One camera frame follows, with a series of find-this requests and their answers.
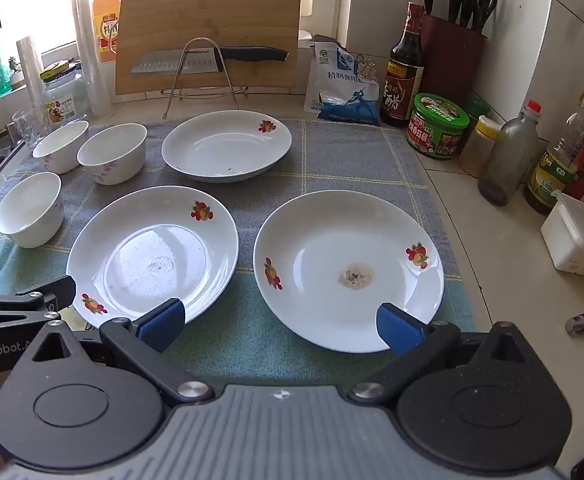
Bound red-cap glass bottle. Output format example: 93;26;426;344
477;98;543;206

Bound bamboo cutting board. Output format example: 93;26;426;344
115;0;302;96

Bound white fruit-print plate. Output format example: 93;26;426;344
66;186;239;329
253;190;445;354
161;110;293;184

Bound tall plastic cup stack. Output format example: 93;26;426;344
70;0;113;117

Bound dark red knife block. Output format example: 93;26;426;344
419;13;488;111

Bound white blue salt bag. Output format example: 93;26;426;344
303;34;381;126

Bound black-handled scissors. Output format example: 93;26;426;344
472;0;500;34

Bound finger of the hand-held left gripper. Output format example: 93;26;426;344
0;275;77;334

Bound white plastic box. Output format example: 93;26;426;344
540;190;584;284

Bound orange liquid jug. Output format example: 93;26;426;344
91;0;126;65

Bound green-lid sauce jar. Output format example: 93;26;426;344
405;92;471;161

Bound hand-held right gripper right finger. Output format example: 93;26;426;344
347;302;528;404

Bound glass jar with yellow lid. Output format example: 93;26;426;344
39;59;93;124

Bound white floral bowl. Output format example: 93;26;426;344
0;171;64;250
76;123;148;186
32;120;90;175

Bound yellow-lid spice jar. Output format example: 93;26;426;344
458;114;502;179

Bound teal cloth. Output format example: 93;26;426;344
0;232;475;386

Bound grey checked dish cloth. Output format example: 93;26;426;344
0;119;460;286

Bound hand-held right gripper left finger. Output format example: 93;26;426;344
32;298;215;407

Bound short plastic cup stack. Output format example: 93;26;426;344
15;35;48;111

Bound dark vinegar bottle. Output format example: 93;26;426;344
379;2;427;129

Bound green-lid spice jar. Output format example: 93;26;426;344
464;97;493;131

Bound clear drinking glass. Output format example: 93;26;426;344
11;106;48;149

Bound metal wire rack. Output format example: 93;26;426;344
160;37;249;121

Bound yellow-cap oil bottle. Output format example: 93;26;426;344
522;88;584;216

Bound black-handled kitchen knife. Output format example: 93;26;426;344
130;45;291;76

